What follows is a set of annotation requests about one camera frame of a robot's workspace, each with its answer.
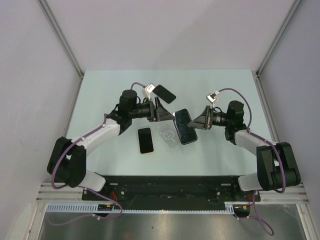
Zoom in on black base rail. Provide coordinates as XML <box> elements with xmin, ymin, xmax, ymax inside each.
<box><xmin>81</xmin><ymin>175</ymin><xmax>261</xmax><ymax>212</ymax></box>

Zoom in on white slotted cable duct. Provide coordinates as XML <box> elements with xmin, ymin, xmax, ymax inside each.
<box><xmin>46</xmin><ymin>202</ymin><xmax>251</xmax><ymax>215</ymax></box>

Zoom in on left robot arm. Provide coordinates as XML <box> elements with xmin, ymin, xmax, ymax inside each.
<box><xmin>47</xmin><ymin>89</ymin><xmax>174</xmax><ymax>200</ymax></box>

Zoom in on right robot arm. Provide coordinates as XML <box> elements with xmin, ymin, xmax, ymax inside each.
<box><xmin>188</xmin><ymin>100</ymin><xmax>301</xmax><ymax>201</ymax></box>

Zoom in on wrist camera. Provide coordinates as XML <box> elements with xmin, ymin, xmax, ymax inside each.
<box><xmin>143</xmin><ymin>83</ymin><xmax>156</xmax><ymax>101</ymax></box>
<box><xmin>206</xmin><ymin>93</ymin><xmax>218</xmax><ymax>108</ymax></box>

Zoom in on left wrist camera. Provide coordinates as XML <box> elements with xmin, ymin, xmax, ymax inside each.
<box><xmin>143</xmin><ymin>83</ymin><xmax>156</xmax><ymax>101</ymax></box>

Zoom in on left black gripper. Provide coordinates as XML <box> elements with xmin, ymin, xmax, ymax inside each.
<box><xmin>129</xmin><ymin>96</ymin><xmax>174</xmax><ymax>122</ymax></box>

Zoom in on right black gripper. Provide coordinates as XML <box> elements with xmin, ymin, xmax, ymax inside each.
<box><xmin>187</xmin><ymin>105</ymin><xmax>232</xmax><ymax>130</ymax></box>

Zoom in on teal phone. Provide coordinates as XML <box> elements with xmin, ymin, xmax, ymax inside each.
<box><xmin>173</xmin><ymin>108</ymin><xmax>198</xmax><ymax>145</ymax></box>

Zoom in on beige phone case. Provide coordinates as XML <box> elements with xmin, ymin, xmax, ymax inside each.
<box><xmin>136</xmin><ymin>126</ymin><xmax>155</xmax><ymax>156</ymax></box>

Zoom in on black phone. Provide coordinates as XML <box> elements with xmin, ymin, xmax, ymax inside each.
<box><xmin>152</xmin><ymin>84</ymin><xmax>176</xmax><ymax>104</ymax></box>
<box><xmin>137</xmin><ymin>127</ymin><xmax>154</xmax><ymax>154</ymax></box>

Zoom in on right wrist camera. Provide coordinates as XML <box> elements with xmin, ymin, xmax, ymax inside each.
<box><xmin>206</xmin><ymin>93</ymin><xmax>218</xmax><ymax>108</ymax></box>

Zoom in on clear magsafe phone case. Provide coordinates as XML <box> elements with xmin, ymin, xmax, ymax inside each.
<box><xmin>156</xmin><ymin>121</ymin><xmax>181</xmax><ymax>149</ymax></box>

